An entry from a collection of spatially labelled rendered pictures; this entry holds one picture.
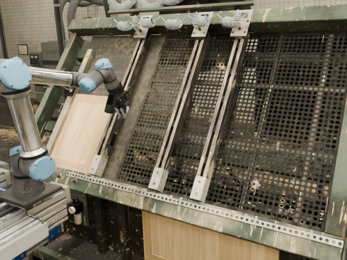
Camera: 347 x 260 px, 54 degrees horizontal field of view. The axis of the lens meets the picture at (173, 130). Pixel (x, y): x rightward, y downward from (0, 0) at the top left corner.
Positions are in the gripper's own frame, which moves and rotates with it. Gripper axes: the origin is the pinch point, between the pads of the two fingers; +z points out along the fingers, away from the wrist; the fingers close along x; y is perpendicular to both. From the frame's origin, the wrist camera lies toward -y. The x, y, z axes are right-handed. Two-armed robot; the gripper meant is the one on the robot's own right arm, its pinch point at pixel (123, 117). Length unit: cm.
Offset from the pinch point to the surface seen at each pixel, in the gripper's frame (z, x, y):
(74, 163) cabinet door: 37, 49, -12
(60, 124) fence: 25, 75, 11
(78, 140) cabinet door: 31, 54, 3
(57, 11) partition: 41, 302, 252
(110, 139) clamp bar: 26.2, 24.6, 5.2
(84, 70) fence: 6, 74, 53
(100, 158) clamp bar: 29.6, 24.7, -8.5
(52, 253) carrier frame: 101, 76, -52
